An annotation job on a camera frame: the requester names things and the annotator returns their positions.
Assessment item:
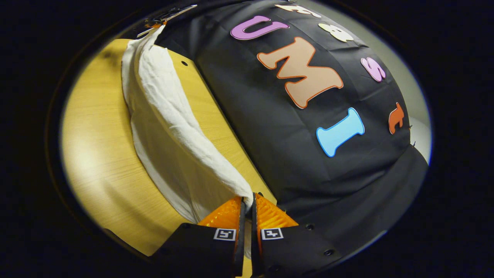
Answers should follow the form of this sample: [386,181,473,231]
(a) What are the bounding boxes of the white jeans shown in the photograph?
[122,25,254,224]

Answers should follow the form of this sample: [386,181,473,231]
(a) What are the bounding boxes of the black backdrop cloth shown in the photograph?
[154,0,430,271]

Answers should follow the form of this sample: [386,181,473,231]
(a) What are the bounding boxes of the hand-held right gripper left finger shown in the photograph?
[154,196,246,276]

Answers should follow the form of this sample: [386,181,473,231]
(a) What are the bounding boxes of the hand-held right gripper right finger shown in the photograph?
[252,192,344,276]

